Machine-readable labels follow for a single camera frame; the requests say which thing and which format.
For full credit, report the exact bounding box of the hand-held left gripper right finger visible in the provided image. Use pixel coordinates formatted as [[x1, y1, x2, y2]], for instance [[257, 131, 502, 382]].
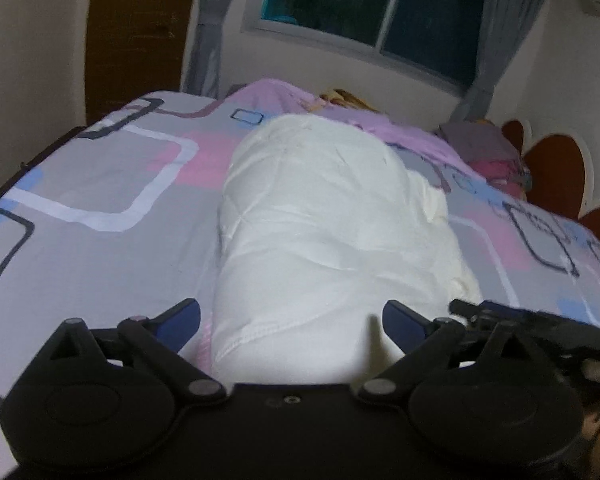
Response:
[[357, 300, 556, 403]]

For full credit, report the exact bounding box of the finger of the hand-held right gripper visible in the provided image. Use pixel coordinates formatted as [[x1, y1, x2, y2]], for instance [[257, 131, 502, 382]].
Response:
[[449, 298, 488, 322]]

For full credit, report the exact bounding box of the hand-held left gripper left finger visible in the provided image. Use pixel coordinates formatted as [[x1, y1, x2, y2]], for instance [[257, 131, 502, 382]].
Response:
[[34, 298, 227, 403]]

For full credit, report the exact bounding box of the white puffer jacket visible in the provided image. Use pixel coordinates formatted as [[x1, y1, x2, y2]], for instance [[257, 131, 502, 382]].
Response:
[[212, 114, 483, 386]]

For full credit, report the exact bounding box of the stack of folded clothes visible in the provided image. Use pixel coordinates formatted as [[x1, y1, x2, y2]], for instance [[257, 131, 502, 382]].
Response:
[[437, 120, 533, 201]]

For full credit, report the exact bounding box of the person's right hand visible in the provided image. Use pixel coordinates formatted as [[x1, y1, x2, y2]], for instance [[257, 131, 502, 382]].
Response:
[[572, 355, 600, 456]]

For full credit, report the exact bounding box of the bed with patterned sheet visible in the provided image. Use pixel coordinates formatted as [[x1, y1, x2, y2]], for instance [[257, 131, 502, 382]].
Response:
[[0, 80, 600, 411]]

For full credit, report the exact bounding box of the flower-shaped headboard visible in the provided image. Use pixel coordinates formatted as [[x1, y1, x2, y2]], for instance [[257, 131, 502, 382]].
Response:
[[500, 119, 600, 261]]

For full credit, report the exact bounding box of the pink pillow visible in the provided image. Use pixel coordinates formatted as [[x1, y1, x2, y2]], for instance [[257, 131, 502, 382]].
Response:
[[225, 78, 476, 171]]

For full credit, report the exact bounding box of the grey curtain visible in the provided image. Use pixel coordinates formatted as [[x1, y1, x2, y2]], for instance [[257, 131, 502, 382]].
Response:
[[180, 0, 248, 98], [450, 0, 556, 123]]

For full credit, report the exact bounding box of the brown wooden door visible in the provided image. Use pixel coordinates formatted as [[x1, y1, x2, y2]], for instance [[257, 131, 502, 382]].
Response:
[[85, 0, 201, 126]]

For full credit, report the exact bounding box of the sliding glass window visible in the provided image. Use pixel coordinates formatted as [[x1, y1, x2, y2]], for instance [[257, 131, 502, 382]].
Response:
[[242, 0, 488, 93]]

